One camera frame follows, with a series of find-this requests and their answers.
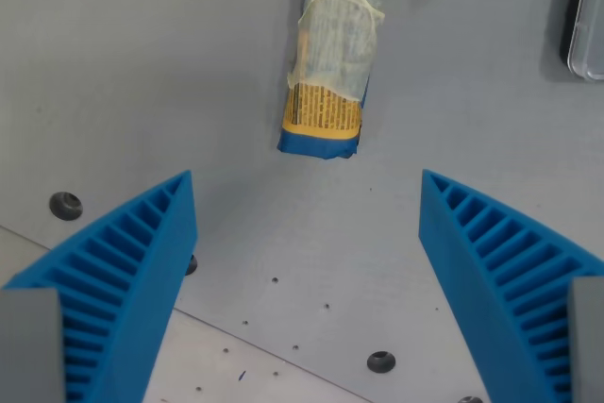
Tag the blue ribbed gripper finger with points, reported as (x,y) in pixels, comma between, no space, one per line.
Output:
(472,252)
(141,252)

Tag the blue yellow taped box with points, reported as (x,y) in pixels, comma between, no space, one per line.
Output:
(340,44)

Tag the clear plastic box black rim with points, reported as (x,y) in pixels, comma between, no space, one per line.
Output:
(590,21)

